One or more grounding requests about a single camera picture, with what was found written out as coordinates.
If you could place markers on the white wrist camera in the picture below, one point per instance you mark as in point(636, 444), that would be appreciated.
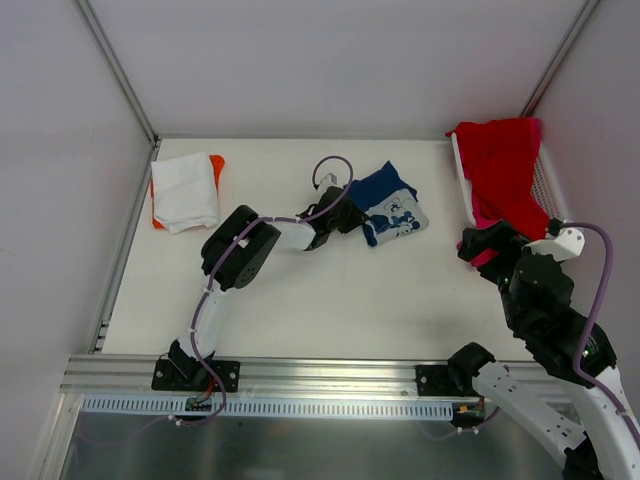
point(327, 181)
point(562, 243)

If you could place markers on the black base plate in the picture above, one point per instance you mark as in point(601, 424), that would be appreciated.
point(434, 381)
point(167, 377)

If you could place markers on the white perforated plastic basket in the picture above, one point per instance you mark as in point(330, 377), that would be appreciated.
point(545, 190)

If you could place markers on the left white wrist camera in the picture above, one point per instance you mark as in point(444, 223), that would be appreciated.
point(327, 181)

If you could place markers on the red t-shirt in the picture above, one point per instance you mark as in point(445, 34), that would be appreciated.
point(505, 170)

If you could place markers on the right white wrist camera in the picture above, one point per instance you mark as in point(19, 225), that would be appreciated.
point(562, 243)

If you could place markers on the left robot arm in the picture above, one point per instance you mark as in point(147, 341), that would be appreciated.
point(232, 258)

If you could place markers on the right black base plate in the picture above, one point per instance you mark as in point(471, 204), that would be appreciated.
point(434, 381)

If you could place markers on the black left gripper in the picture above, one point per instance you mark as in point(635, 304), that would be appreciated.
point(342, 214)

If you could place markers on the white slotted cable duct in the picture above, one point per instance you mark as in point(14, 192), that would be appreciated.
point(265, 407)

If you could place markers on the aluminium mounting rail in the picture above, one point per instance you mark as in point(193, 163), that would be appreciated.
point(259, 377)

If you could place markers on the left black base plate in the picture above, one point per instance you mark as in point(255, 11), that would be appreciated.
point(167, 377)

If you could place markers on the folded white t-shirt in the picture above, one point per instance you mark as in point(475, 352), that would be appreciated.
point(184, 192)

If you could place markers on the folded orange t-shirt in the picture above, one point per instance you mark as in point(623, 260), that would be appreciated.
point(218, 167)

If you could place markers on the aluminium frame post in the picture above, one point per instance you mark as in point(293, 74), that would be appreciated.
point(107, 52)
point(570, 39)

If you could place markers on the left aluminium frame post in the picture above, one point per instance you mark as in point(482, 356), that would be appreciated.
point(107, 52)

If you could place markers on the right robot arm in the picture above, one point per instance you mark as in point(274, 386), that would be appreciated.
point(570, 347)

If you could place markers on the navy blue t-shirt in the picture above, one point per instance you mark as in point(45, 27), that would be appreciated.
point(390, 204)

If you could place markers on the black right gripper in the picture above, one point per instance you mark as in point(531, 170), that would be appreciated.
point(486, 245)

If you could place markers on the right aluminium frame post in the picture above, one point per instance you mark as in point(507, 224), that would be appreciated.
point(570, 39)

